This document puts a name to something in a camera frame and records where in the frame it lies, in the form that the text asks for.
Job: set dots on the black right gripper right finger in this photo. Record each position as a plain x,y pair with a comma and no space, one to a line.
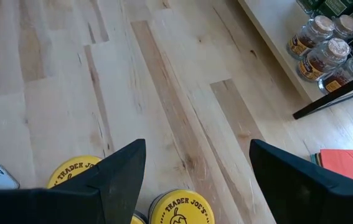
313,205

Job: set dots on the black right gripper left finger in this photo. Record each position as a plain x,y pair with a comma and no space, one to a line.
54,207

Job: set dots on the yellow lid seasoning jar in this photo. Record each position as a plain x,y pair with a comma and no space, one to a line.
70,169
180,208
139,220

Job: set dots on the red paper napkin stack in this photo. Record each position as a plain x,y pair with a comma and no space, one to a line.
350,165

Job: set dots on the wooden shelf black metal frame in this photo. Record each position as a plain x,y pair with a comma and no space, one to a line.
272,25

